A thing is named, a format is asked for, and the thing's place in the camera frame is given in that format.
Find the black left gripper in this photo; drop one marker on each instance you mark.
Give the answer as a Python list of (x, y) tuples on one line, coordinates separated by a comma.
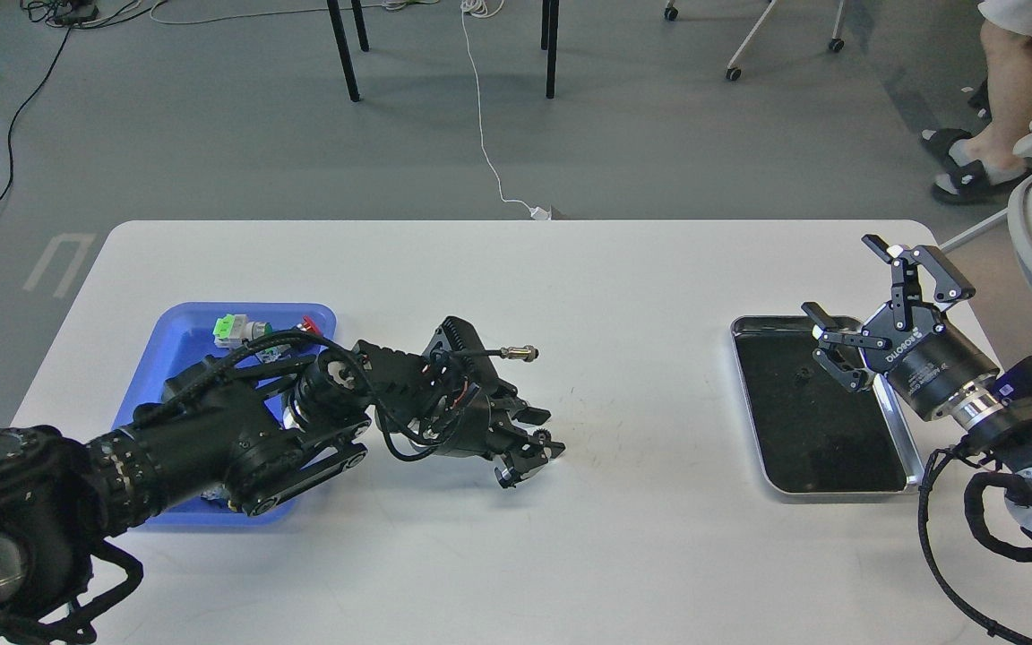
[(482, 425)]

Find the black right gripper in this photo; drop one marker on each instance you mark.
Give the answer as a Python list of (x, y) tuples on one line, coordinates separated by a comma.
[(911, 342)]

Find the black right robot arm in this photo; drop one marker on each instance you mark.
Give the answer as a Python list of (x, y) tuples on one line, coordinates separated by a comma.
[(996, 419)]

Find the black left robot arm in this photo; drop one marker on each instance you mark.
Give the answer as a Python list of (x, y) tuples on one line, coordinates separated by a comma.
[(273, 418)]

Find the metal tray with black mat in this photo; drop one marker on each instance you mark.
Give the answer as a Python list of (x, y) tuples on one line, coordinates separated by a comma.
[(816, 441)]

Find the person legs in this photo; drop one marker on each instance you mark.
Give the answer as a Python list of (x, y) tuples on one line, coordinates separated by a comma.
[(980, 166)]

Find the white rolling chair base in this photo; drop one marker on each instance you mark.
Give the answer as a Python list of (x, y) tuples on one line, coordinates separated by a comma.
[(734, 69)]

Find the blue plastic tray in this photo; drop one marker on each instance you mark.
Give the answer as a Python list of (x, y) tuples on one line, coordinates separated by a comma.
[(183, 336)]

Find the red push button switch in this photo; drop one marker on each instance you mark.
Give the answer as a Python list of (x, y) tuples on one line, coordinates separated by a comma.
[(310, 326)]

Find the light green connector switch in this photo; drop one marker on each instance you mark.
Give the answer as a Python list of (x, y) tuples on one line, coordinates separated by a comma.
[(235, 330)]

